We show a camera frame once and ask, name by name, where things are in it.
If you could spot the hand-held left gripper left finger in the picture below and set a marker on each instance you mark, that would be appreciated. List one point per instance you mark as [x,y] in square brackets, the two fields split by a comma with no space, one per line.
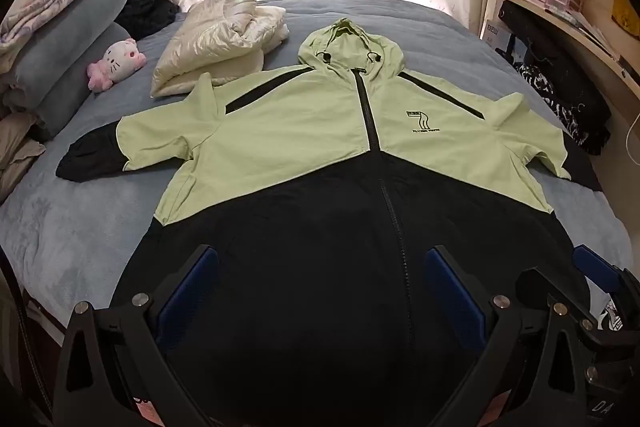
[185,302]

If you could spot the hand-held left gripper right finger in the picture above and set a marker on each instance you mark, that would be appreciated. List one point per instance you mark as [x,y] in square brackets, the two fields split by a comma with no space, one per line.
[455,302]

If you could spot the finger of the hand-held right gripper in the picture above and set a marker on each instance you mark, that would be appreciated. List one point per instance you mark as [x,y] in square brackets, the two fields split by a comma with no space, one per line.
[592,259]
[550,292]

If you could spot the green and black hooded jacket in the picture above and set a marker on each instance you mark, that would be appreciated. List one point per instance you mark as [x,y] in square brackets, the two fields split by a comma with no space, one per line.
[300,132]

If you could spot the blue-grey bed blanket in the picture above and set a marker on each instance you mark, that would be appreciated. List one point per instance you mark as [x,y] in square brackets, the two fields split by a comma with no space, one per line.
[75,232]

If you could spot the black and white patterned cloth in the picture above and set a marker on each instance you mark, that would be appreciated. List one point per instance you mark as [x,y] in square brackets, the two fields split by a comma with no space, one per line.
[537,84]

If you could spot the beige folded cloth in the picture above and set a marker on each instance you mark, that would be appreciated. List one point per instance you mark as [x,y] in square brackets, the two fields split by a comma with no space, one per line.
[17,147]

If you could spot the pile of papers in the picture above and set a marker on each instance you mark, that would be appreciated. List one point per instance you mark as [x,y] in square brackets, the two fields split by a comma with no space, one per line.
[585,27]

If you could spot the white cardboard box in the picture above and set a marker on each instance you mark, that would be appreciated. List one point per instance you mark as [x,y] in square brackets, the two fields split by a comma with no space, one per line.
[495,34]

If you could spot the pink cat plush toy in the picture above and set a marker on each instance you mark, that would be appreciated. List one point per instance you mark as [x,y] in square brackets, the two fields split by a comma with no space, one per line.
[117,62]

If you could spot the yellow bag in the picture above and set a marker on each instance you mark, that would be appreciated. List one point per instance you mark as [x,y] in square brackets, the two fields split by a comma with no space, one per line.
[627,9]

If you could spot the cream folded puffer jacket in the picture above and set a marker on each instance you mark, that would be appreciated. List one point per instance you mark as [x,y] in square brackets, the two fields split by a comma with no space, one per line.
[210,42]

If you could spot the black clothing heap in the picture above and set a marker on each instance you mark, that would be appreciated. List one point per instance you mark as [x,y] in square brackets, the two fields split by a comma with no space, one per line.
[147,9]

